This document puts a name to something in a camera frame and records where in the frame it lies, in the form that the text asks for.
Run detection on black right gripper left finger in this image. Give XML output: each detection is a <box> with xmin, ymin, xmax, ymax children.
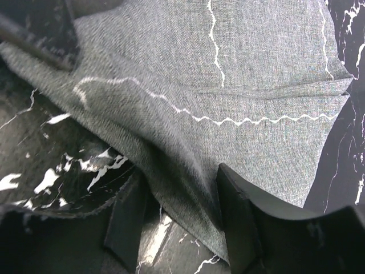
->
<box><xmin>1</xmin><ymin>174</ymin><xmax>148</xmax><ymax>273</ymax></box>

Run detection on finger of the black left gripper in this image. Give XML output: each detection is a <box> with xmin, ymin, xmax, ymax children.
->
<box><xmin>1</xmin><ymin>0</ymin><xmax>80</xmax><ymax>71</ymax></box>

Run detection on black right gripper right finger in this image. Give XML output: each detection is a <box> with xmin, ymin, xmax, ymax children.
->
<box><xmin>216</xmin><ymin>163</ymin><xmax>364</xmax><ymax>273</ymax></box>

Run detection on grey cloth napkin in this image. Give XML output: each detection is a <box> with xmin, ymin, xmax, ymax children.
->
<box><xmin>1</xmin><ymin>1</ymin><xmax>352</xmax><ymax>260</ymax></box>

